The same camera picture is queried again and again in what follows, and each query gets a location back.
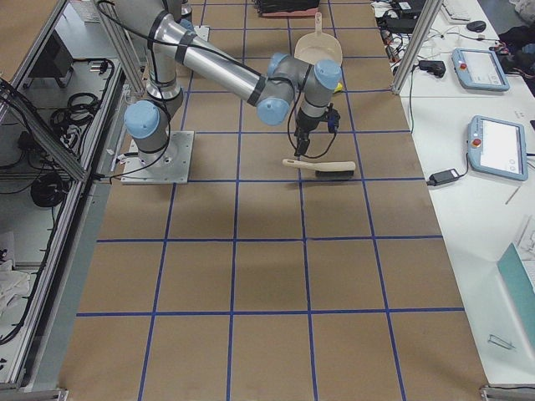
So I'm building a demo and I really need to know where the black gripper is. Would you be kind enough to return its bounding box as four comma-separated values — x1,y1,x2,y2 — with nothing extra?
294,104,339,157

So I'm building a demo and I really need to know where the white hand brush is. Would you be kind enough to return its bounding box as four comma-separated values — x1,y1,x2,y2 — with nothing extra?
282,159,356,180

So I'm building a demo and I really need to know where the beige dustpan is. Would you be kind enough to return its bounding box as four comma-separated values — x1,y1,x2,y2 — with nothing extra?
293,12,343,66

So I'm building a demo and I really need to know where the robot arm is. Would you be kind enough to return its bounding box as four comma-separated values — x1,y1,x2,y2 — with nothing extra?
96,1,341,157

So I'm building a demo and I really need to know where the black power adapter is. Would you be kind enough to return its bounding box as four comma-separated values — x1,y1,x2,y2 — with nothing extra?
426,169,461,186

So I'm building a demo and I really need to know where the far teach pendant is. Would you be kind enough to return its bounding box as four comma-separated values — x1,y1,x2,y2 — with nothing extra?
451,48,510,92

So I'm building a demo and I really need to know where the teach pendant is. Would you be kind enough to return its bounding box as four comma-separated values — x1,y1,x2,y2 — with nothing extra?
451,48,510,92
467,115,528,181

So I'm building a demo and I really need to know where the near teach pendant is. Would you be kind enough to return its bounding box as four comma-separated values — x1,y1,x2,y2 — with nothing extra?
467,115,528,181

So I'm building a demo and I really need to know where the black computer mouse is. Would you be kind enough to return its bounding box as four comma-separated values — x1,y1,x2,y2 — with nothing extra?
466,20,487,33

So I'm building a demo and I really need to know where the teal folder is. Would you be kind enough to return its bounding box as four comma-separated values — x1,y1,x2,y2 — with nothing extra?
497,243,534,338

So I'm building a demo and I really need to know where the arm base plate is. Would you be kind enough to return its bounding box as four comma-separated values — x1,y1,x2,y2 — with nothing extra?
120,130,195,185

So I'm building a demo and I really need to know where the aluminium frame post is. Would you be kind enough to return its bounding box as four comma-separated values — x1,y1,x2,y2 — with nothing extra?
391,0,442,94

